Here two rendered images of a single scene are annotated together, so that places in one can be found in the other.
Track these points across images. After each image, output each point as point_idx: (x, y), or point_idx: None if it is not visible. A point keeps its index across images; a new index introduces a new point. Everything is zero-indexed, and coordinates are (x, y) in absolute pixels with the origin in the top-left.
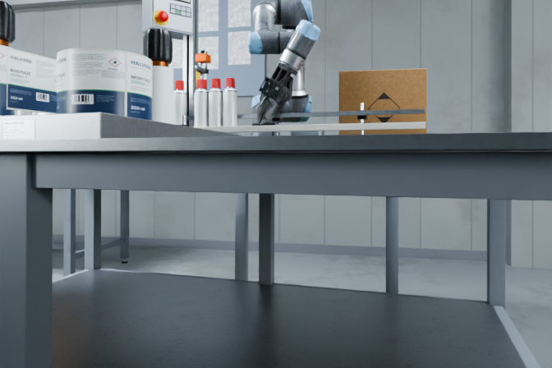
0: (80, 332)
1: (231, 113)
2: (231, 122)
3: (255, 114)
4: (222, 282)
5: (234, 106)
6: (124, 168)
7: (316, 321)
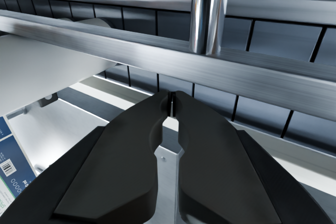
0: None
1: (46, 96)
2: (79, 81)
3: (96, 55)
4: None
5: (11, 105)
6: None
7: None
